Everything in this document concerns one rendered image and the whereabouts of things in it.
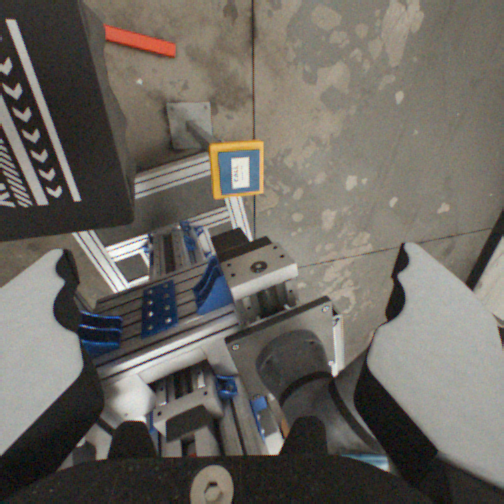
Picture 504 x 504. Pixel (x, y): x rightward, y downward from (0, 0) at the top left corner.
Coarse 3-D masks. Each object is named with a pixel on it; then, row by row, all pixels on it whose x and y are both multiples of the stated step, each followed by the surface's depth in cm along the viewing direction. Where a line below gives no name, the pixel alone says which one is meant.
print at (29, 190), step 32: (0, 32) 43; (0, 64) 44; (32, 64) 46; (0, 96) 46; (32, 96) 48; (0, 128) 48; (32, 128) 50; (0, 160) 51; (32, 160) 52; (64, 160) 54; (0, 192) 53; (32, 192) 55; (64, 192) 57
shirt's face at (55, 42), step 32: (0, 0) 41; (32, 0) 42; (64, 0) 43; (32, 32) 44; (64, 32) 45; (64, 64) 47; (64, 96) 49; (96, 96) 50; (64, 128) 51; (96, 128) 53; (96, 160) 55; (96, 192) 58; (0, 224) 56; (32, 224) 58; (64, 224) 60; (96, 224) 62
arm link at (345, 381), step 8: (368, 344) 44; (360, 360) 42; (344, 368) 44; (352, 368) 42; (360, 368) 41; (336, 376) 44; (344, 376) 42; (352, 376) 41; (336, 384) 42; (344, 384) 41; (352, 384) 40; (344, 392) 40; (352, 392) 39; (344, 400) 40; (352, 400) 39; (352, 408) 39; (360, 424) 38; (368, 432) 37
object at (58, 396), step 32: (64, 256) 10; (32, 288) 8; (64, 288) 8; (0, 320) 7; (32, 320) 7; (64, 320) 8; (0, 352) 6; (32, 352) 6; (64, 352) 6; (0, 384) 5; (32, 384) 5; (64, 384) 5; (96, 384) 6; (0, 416) 5; (32, 416) 5; (64, 416) 5; (96, 416) 6; (0, 448) 4; (32, 448) 5; (64, 448) 6; (32, 480) 5
